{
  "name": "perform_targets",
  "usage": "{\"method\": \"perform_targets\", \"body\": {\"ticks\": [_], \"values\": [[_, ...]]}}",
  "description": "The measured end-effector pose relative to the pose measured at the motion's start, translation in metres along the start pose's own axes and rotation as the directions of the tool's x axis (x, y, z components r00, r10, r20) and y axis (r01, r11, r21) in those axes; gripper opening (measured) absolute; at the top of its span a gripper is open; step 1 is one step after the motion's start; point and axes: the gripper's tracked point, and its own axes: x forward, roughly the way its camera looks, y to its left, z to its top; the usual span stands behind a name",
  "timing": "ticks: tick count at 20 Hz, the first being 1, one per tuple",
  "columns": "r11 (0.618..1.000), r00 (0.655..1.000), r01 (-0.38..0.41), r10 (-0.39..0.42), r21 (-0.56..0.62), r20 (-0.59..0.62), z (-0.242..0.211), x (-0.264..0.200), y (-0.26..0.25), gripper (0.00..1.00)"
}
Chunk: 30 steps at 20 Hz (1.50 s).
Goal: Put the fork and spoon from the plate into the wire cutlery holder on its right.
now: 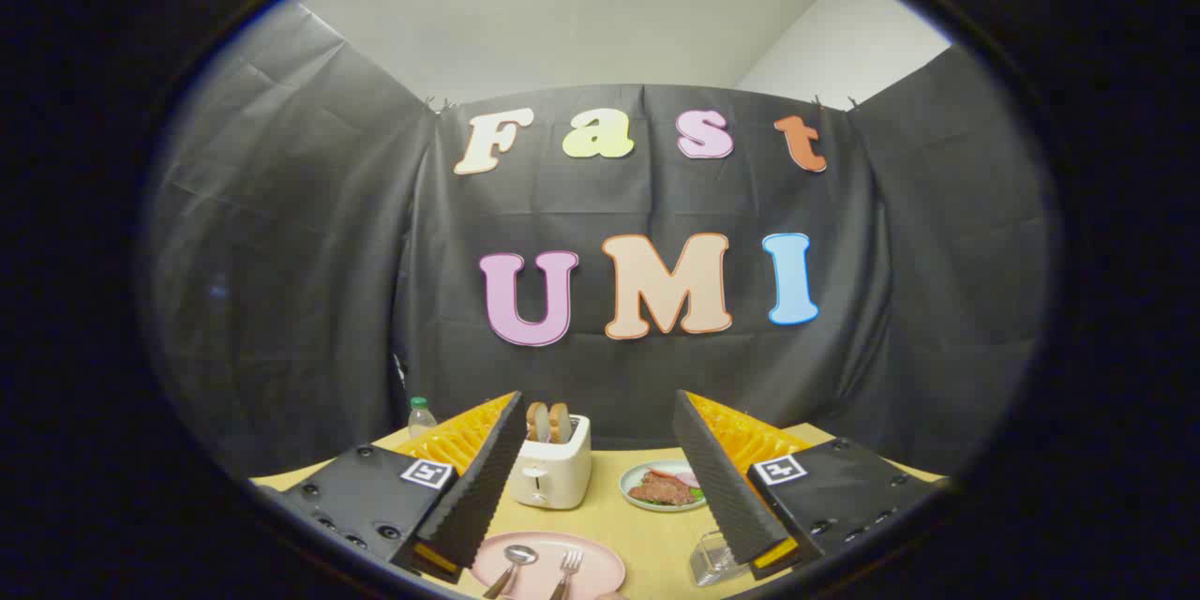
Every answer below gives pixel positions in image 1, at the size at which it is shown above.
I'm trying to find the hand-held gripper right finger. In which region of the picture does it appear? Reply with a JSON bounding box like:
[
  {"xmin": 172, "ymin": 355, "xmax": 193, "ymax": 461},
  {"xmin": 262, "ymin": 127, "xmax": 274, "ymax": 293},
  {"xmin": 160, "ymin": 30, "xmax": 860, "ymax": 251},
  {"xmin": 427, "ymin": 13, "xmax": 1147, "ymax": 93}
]
[{"xmin": 672, "ymin": 389, "xmax": 948, "ymax": 582}]

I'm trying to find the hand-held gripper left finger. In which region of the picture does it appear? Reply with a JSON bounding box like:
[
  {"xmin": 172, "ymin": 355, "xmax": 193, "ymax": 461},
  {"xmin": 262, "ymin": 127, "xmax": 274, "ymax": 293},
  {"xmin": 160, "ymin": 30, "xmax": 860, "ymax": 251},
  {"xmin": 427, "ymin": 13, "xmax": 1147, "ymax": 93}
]
[{"xmin": 255, "ymin": 391, "xmax": 528, "ymax": 585}]

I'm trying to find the wooden handled metal spoon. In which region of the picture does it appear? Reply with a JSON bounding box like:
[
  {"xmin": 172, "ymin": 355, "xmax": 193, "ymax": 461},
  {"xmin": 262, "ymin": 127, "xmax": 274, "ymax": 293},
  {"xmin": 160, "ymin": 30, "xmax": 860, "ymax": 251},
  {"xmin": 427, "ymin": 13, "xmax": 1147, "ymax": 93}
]
[{"xmin": 483, "ymin": 545, "xmax": 538, "ymax": 599}]

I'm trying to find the wooden handled metal fork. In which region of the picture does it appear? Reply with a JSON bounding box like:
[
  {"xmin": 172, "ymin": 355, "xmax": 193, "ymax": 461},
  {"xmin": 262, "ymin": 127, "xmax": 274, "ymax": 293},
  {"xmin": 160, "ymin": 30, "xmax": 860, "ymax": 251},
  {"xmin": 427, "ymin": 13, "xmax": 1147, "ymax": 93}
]
[{"xmin": 549, "ymin": 548, "xmax": 584, "ymax": 600}]

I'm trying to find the brown steak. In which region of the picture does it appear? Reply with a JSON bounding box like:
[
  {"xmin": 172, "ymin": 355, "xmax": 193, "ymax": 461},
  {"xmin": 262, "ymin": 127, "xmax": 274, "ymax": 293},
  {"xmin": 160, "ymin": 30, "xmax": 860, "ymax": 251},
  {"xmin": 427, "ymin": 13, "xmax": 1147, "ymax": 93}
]
[{"xmin": 628, "ymin": 472, "xmax": 695, "ymax": 505}]

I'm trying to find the cream white toaster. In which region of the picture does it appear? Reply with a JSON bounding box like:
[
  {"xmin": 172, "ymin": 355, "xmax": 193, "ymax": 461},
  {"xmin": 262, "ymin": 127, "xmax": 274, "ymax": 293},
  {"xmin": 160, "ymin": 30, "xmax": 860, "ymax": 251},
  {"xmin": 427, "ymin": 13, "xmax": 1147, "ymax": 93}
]
[{"xmin": 511, "ymin": 414, "xmax": 593, "ymax": 510}]

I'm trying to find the pale green food plate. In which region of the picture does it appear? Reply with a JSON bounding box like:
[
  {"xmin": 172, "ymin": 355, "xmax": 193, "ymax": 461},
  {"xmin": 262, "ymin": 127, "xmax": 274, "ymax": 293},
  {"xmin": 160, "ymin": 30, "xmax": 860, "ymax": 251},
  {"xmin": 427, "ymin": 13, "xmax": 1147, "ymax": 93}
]
[{"xmin": 620, "ymin": 459, "xmax": 709, "ymax": 513}]

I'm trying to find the pink round plate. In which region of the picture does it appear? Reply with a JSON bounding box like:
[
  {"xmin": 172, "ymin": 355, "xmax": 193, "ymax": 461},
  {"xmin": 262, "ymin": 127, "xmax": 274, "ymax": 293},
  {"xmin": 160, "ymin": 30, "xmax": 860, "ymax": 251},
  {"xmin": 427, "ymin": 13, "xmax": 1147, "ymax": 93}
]
[{"xmin": 471, "ymin": 531, "xmax": 626, "ymax": 600}]

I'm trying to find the clear wire cutlery rack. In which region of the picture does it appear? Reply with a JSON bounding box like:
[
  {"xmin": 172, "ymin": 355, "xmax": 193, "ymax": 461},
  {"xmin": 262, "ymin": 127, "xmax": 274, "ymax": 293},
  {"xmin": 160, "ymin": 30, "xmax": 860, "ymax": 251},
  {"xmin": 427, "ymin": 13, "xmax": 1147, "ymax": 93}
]
[{"xmin": 690, "ymin": 531, "xmax": 751, "ymax": 587}]

